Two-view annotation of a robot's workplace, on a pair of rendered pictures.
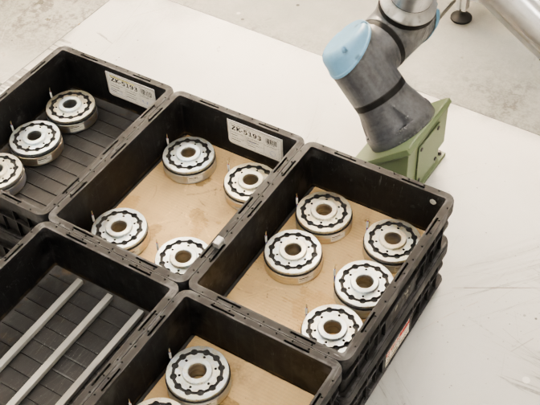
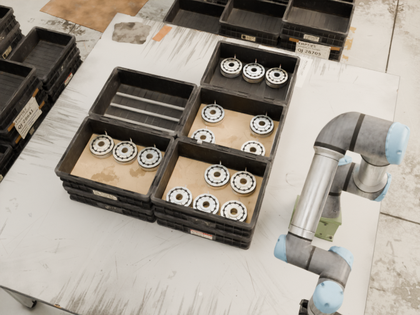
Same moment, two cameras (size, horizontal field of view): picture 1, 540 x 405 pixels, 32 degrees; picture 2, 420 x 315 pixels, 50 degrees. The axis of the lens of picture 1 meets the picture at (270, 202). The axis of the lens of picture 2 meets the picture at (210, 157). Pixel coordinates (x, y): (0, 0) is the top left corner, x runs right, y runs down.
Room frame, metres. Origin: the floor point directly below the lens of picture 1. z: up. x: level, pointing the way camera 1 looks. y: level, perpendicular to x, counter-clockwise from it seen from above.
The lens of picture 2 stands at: (0.79, -0.94, 2.42)
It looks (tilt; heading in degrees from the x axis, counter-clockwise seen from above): 56 degrees down; 74
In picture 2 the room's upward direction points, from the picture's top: 1 degrees counter-clockwise
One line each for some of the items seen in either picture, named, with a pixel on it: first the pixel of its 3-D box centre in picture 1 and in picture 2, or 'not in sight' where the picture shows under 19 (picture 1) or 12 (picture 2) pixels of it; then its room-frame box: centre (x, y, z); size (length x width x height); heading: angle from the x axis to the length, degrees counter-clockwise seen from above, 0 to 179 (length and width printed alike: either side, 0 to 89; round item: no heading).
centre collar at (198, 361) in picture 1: (197, 371); (149, 156); (0.84, 0.13, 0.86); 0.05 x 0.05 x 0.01
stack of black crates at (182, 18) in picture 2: not in sight; (197, 27); (1.43, 1.51, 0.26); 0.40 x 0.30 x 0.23; 144
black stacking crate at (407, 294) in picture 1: (325, 263); (212, 187); (1.05, -0.09, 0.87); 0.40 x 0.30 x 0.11; 146
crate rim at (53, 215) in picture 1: (181, 182); (232, 122); (1.22, 0.16, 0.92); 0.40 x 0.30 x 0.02; 146
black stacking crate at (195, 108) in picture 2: (183, 201); (232, 129); (1.22, 0.16, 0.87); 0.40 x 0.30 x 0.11; 146
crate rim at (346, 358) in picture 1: (325, 244); (212, 181); (1.05, -0.09, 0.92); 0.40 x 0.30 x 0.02; 146
